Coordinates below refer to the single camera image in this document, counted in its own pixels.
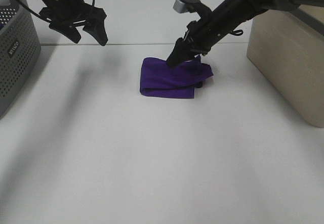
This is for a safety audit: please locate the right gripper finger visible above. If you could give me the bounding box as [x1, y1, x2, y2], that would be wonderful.
[166, 38, 199, 68]

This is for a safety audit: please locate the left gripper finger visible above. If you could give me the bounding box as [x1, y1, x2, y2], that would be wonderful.
[49, 23, 81, 43]
[83, 7, 108, 46]

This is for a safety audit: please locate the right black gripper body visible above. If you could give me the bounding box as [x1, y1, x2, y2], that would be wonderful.
[183, 14, 243, 56]

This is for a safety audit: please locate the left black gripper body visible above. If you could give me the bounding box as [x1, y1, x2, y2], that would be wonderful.
[39, 0, 101, 29]

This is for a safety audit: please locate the purple towel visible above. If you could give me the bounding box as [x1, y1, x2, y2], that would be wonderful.
[139, 56, 214, 99]

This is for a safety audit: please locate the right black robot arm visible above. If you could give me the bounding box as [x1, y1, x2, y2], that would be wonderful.
[166, 0, 323, 68]

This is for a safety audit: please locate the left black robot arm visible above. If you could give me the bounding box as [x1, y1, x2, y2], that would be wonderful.
[39, 0, 108, 46]

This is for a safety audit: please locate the grey perforated plastic basket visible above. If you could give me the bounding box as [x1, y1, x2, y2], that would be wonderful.
[1, 0, 41, 117]

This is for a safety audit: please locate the beige plastic storage bin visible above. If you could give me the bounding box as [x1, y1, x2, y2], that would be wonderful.
[247, 9, 323, 128]

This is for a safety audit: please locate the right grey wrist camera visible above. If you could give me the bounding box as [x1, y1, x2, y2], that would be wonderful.
[173, 0, 212, 17]

